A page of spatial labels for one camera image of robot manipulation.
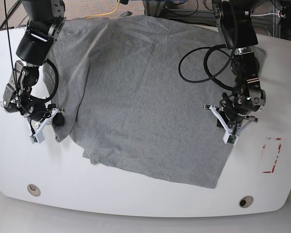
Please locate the grey t-shirt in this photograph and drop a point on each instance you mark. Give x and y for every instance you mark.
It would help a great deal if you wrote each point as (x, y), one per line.
(123, 85)

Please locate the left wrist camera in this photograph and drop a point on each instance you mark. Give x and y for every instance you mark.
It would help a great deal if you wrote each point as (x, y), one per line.
(230, 138)

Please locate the left table cable grommet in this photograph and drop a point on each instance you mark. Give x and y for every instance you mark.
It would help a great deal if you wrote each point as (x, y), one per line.
(33, 190)

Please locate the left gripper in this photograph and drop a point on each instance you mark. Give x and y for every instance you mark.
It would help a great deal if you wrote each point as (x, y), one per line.
(229, 118)

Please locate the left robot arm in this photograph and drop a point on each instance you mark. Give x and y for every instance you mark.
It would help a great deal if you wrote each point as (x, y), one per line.
(240, 74)

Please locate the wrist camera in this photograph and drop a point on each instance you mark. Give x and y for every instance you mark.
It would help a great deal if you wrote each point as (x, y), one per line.
(37, 137)
(230, 138)

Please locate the aluminium frame rail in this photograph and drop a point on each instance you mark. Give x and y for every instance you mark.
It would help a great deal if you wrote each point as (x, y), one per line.
(199, 12)

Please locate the red tape rectangle marking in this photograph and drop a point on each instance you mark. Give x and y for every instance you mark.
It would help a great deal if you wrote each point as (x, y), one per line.
(270, 154)

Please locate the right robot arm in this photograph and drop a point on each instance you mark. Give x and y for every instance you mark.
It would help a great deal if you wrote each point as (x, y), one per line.
(46, 19)

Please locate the right table cable grommet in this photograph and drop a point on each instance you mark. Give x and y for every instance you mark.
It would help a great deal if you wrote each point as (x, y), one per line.
(246, 201)

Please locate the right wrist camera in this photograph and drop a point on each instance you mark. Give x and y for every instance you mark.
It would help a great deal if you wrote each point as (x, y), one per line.
(37, 137)

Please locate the table cable grommet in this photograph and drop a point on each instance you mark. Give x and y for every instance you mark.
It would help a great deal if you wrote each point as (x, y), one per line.
(246, 201)
(33, 190)

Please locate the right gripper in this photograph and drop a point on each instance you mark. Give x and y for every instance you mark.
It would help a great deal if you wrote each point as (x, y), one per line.
(50, 116)

